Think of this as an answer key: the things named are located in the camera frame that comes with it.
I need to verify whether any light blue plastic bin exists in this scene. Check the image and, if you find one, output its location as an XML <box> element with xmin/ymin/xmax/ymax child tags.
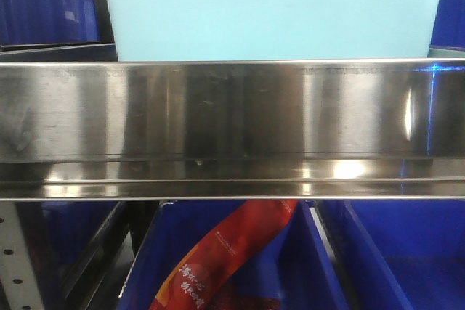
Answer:
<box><xmin>107</xmin><ymin>0</ymin><xmax>439</xmax><ymax>61</ymax></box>

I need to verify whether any blue bin lower middle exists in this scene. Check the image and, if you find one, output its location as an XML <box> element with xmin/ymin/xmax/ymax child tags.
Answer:
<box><xmin>117</xmin><ymin>200</ymin><xmax>349</xmax><ymax>309</ymax></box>

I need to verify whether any blue bin lower right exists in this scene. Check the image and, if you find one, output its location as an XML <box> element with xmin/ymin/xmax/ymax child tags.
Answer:
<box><xmin>317</xmin><ymin>200</ymin><xmax>464</xmax><ymax>309</ymax></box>

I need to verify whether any blue bin lower left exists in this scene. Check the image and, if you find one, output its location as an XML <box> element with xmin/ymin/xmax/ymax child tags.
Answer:
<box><xmin>41</xmin><ymin>201</ymin><xmax>116</xmax><ymax>265</ymax></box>

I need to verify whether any blue bin upper left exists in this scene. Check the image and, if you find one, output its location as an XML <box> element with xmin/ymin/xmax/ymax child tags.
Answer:
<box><xmin>1</xmin><ymin>0</ymin><xmax>99</xmax><ymax>46</ymax></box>

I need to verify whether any blue bin upper right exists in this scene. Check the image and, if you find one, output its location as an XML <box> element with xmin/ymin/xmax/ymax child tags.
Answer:
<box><xmin>431</xmin><ymin>0</ymin><xmax>464</xmax><ymax>48</ymax></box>

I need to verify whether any red snack bag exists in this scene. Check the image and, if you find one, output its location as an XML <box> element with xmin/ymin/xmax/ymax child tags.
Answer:
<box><xmin>150</xmin><ymin>200</ymin><xmax>298</xmax><ymax>309</ymax></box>

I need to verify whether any stainless steel shelf rail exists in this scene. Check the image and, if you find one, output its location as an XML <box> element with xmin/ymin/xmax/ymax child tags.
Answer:
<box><xmin>1</xmin><ymin>58</ymin><xmax>464</xmax><ymax>201</ymax></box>

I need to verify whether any perforated grey rack post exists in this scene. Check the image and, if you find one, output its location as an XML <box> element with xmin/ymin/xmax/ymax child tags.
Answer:
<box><xmin>1</xmin><ymin>202</ymin><xmax>44</xmax><ymax>309</ymax></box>

